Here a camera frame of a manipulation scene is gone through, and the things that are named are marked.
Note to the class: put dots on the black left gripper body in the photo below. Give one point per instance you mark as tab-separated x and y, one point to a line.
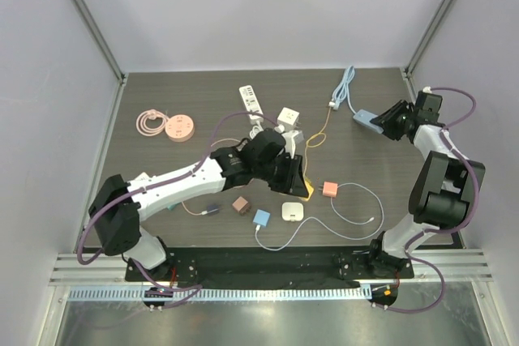
263	170

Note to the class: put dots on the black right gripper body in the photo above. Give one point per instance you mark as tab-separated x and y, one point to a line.
394	120

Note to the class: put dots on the yellow usb charger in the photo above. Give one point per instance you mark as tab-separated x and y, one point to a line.
310	191

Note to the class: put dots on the white wall adapter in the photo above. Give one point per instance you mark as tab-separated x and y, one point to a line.
292	211

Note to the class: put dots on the blue power strip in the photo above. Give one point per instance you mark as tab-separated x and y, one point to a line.
363	118

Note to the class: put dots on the pink plug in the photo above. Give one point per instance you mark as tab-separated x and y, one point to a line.
329	189

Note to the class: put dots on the white cube socket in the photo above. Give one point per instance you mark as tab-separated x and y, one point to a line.
287	119

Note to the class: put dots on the light blue charger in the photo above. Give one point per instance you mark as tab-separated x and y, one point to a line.
261	218

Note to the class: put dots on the small pink charger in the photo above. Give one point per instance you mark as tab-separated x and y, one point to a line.
241	205

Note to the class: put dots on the white power strip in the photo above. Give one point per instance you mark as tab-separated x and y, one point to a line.
251	104

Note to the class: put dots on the dark grey charger plug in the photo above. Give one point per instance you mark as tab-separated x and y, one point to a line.
212	209

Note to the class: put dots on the round pink power socket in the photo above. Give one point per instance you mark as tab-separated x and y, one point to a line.
180	128

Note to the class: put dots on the teal charger plug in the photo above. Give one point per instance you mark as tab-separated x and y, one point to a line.
172	207

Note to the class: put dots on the white cube plug adapter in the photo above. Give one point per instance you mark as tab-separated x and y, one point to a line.
141	177

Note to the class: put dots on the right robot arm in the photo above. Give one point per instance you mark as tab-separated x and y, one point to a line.
446	192

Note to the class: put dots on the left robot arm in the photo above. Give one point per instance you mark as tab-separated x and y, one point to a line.
120	208

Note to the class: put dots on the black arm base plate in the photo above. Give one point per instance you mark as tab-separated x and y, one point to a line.
256	268

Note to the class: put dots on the slotted cable duct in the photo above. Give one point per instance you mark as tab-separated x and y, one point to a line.
144	293

